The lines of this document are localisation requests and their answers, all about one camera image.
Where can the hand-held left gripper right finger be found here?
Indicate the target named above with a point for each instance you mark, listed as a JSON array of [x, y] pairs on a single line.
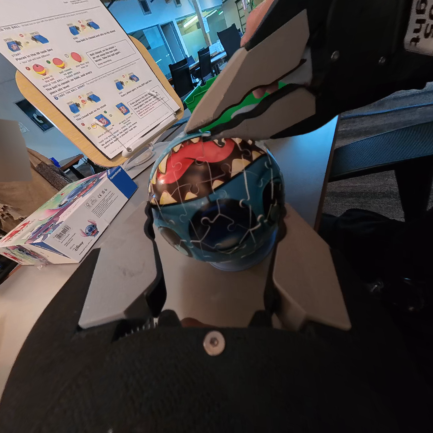
[[304, 277]]

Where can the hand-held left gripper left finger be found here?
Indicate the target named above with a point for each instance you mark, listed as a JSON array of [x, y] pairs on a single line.
[[121, 287]]

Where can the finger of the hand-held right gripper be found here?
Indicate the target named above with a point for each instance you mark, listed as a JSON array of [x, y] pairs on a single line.
[[257, 64], [287, 111]]

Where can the blue puzzle ball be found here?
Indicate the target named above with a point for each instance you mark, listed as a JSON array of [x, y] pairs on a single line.
[[216, 203]]

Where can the white blue puzzle box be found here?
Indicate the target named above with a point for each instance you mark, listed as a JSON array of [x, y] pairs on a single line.
[[84, 216]]

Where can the person's right hand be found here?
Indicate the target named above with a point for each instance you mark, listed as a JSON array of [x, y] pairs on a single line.
[[255, 18]]

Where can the person's left hand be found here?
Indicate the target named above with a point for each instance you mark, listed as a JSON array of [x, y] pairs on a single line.
[[196, 323]]

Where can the black office chair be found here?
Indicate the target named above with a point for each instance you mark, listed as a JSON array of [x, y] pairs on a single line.
[[204, 64], [228, 40], [179, 77]]

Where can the green crate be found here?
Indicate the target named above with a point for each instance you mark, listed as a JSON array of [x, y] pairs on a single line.
[[198, 98]]

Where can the person's black clothing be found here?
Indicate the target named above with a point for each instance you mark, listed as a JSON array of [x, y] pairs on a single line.
[[389, 270]]

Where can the white document stand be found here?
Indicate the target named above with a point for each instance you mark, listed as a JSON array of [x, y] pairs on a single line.
[[142, 159]]

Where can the brown cardboard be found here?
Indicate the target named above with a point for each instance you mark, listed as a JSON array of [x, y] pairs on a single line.
[[20, 203]]

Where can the printed instruction sheet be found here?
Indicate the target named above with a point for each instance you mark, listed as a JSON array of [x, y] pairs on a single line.
[[84, 67]]

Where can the wooden document board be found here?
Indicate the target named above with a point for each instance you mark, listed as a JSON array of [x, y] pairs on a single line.
[[37, 98]]

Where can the black wall sign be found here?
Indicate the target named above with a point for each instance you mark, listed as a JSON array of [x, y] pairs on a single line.
[[35, 116]]

